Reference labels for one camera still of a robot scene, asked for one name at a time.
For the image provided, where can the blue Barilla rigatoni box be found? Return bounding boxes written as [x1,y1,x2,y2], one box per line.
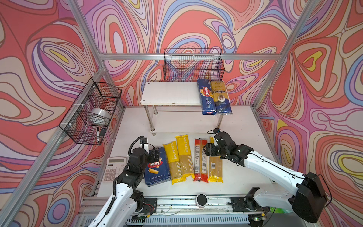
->
[144,147,171,187]

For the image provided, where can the blue Barilla spaghetti box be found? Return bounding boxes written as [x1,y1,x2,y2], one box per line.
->
[197,79,217,115]

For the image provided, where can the blue clear spaghetti bag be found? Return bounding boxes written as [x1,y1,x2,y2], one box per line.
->
[210,80,232,114]

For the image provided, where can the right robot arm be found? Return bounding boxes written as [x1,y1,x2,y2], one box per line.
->
[203,128,329,223]

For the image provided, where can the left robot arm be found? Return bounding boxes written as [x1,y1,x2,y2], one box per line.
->
[89,136,159,227]

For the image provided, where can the white two-tier shelf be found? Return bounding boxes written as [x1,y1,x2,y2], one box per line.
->
[140,82,223,136]

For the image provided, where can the yellow Pastatime bag left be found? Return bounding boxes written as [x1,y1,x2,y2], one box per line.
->
[163,141,186,184]

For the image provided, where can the yellow pastatime bag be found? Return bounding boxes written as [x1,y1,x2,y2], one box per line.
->
[163,141,186,184]
[175,135,195,179]

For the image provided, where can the red spaghetti bag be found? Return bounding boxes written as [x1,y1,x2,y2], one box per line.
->
[194,139,208,183]

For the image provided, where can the white calculator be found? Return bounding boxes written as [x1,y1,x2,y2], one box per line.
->
[103,157,127,183]

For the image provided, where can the yellow Pastatime bag right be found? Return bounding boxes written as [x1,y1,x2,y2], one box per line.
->
[175,135,195,179]

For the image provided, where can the round black white sensor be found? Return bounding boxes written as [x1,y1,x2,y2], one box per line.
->
[196,194,208,209]

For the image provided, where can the silver tape roll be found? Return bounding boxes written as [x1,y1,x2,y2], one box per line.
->
[91,108,111,119]

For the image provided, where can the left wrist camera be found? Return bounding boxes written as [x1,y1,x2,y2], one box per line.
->
[140,137,149,151]

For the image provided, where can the black wire basket left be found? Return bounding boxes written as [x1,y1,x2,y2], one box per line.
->
[59,79,122,146]

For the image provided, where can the black wire basket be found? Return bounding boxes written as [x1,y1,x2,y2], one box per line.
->
[59,79,122,146]
[164,47,225,82]

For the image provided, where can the black wire basket back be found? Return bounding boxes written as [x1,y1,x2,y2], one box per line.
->
[164,47,225,82]

